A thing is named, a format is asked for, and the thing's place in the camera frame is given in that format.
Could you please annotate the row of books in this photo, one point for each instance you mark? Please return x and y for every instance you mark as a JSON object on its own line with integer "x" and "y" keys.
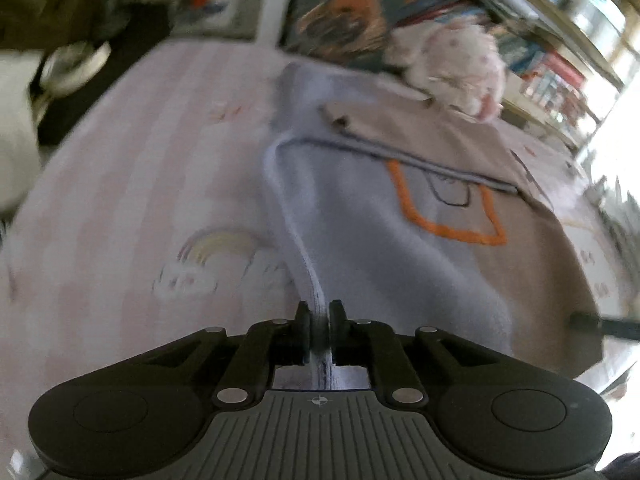
{"x": 544, "y": 83}

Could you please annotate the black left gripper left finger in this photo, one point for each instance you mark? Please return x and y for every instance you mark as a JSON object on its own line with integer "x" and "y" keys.
{"x": 272, "y": 355}

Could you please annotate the purple and brown sweater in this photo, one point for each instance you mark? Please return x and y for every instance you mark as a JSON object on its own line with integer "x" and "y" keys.
{"x": 412, "y": 216}

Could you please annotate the Harry Potter book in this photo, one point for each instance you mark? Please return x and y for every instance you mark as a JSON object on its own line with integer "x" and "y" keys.
{"x": 350, "y": 33}

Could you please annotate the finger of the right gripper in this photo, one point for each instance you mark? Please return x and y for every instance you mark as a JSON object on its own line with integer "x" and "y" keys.
{"x": 612, "y": 327}

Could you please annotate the white hanging garment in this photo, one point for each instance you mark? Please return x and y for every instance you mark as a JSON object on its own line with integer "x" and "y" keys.
{"x": 20, "y": 158}

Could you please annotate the pink white plush bunny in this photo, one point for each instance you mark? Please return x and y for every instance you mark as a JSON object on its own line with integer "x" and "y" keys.
{"x": 457, "y": 63}

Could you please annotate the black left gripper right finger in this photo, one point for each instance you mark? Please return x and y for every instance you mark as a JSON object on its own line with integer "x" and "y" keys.
{"x": 375, "y": 347}

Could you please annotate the pink checkered cartoon desk mat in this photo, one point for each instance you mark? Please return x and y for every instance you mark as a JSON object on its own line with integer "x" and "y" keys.
{"x": 151, "y": 222}

